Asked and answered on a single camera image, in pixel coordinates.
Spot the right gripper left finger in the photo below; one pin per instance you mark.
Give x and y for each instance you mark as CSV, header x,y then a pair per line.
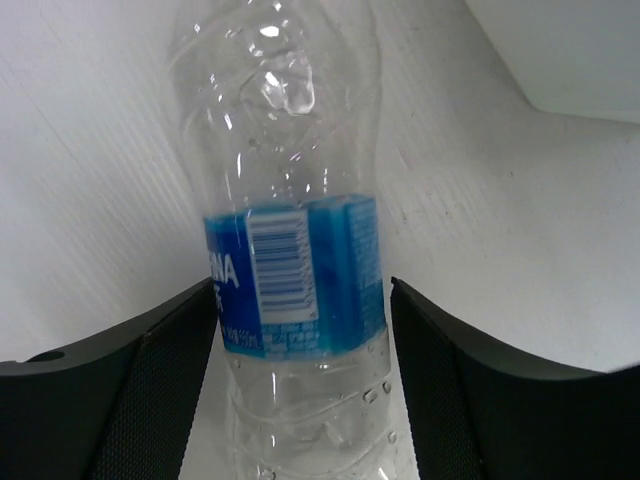
x,y
119,404

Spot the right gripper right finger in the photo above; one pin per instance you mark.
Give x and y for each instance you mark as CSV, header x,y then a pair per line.
x,y
480,408

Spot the clear bottle blue label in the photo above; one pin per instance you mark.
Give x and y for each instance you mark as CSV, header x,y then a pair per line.
x,y
275,109

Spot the white octagonal plastic bin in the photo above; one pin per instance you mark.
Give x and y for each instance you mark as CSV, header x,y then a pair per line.
x,y
576,58

